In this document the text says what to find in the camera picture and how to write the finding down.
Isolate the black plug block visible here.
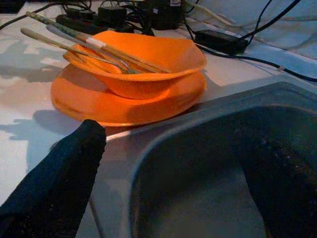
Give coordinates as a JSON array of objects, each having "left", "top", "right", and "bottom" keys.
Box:
[{"left": 97, "top": 6, "right": 128, "bottom": 26}]

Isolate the orange square bowl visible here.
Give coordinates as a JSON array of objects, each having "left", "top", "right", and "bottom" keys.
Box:
[{"left": 63, "top": 31, "right": 208, "bottom": 100}]

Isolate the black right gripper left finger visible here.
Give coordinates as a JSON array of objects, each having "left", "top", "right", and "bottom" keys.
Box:
[{"left": 0, "top": 119, "right": 107, "bottom": 238}]

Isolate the black power strip cord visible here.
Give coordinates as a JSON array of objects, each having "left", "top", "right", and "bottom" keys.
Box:
[{"left": 0, "top": 1, "right": 60, "bottom": 31}]

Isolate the black charger box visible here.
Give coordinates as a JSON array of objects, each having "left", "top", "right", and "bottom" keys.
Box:
[{"left": 145, "top": 0, "right": 185, "bottom": 31}]

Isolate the black adapter cable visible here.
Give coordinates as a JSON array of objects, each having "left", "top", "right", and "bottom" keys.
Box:
[{"left": 195, "top": 43, "right": 317, "bottom": 82}]

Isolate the metal fork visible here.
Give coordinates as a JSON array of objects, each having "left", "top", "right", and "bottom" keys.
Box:
[{"left": 20, "top": 27, "right": 139, "bottom": 75}]

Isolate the thick black adapter cord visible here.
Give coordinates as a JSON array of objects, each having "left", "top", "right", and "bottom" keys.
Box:
[{"left": 239, "top": 0, "right": 303, "bottom": 40}]

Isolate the black power adapter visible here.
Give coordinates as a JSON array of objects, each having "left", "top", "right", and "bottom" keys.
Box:
[{"left": 194, "top": 29, "right": 250, "bottom": 56}]

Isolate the orange round plate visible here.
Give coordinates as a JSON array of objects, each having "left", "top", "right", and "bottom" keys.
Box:
[{"left": 50, "top": 63, "right": 208, "bottom": 127}]

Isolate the stainless steel sink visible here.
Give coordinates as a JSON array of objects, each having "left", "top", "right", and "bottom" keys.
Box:
[{"left": 89, "top": 81, "right": 317, "bottom": 238}]

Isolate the black power strip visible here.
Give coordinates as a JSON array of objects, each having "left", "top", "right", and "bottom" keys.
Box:
[{"left": 55, "top": 13, "right": 139, "bottom": 36}]

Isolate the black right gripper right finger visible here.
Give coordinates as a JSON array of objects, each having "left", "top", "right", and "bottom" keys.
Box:
[{"left": 234, "top": 106, "right": 317, "bottom": 238}]

